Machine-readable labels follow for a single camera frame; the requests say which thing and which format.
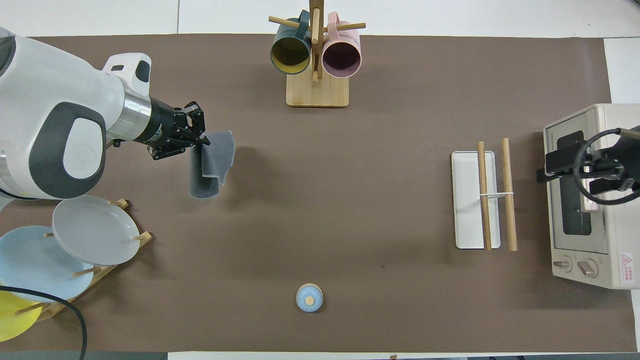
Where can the pink mug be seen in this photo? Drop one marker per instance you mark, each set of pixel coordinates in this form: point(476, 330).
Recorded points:
point(341, 57)

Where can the pale grey plate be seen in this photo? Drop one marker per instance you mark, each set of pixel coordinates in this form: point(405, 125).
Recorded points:
point(95, 230)

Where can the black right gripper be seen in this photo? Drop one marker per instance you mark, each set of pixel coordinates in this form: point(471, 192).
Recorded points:
point(627, 150)

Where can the light blue plate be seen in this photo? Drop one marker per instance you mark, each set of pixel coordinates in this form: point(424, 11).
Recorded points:
point(35, 265)

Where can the dark teal mug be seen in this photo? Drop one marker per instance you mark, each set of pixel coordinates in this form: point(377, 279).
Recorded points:
point(290, 52)

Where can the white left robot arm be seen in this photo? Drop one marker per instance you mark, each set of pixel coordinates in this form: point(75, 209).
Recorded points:
point(50, 100)

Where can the wooden dish rack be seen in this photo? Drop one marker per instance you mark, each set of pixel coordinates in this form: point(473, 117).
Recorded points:
point(105, 272)

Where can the brown table mat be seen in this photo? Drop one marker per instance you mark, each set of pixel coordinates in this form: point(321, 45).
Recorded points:
point(350, 200)

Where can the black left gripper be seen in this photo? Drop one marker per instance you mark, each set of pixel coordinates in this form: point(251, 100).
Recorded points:
point(160, 122)

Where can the purple and grey towel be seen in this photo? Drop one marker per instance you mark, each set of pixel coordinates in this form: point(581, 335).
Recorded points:
point(210, 165)

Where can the beige toaster oven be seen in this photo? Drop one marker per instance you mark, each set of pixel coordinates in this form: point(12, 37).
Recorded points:
point(615, 240)

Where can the wooden mug tree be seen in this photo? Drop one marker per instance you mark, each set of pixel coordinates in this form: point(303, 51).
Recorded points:
point(317, 92)

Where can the yellow plate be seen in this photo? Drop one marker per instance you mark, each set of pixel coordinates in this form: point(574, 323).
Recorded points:
point(12, 322)

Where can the white rectangular tray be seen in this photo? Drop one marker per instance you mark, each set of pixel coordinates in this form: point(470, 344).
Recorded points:
point(470, 200)

